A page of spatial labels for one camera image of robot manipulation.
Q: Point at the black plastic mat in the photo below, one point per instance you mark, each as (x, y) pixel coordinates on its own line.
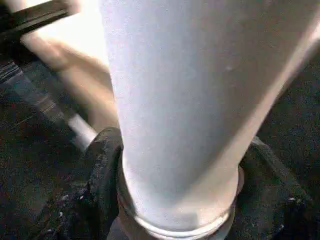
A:
(37, 180)

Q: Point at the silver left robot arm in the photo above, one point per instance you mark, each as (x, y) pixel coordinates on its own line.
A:
(37, 100)

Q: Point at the white plastic table leg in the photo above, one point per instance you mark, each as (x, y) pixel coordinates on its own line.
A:
(175, 100)

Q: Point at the black work table frame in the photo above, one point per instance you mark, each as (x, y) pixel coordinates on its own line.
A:
(37, 20)

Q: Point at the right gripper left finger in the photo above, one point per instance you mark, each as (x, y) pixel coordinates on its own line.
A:
(102, 180)

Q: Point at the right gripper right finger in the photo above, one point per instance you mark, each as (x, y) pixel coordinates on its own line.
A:
(270, 200)

